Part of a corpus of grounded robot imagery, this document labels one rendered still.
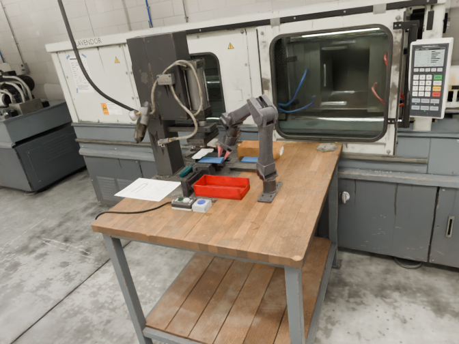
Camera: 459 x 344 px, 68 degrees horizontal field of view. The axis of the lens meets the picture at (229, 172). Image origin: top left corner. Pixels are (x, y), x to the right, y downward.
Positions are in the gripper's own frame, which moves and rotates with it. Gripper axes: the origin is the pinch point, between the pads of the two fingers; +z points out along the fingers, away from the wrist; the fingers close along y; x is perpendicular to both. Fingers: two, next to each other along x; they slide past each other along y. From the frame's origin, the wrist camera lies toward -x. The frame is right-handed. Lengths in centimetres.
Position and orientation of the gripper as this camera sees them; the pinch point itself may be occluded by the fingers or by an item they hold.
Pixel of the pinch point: (222, 156)
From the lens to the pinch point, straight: 181.5
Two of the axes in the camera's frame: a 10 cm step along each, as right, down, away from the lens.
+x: -4.0, 4.1, -8.2
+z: -3.4, 7.6, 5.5
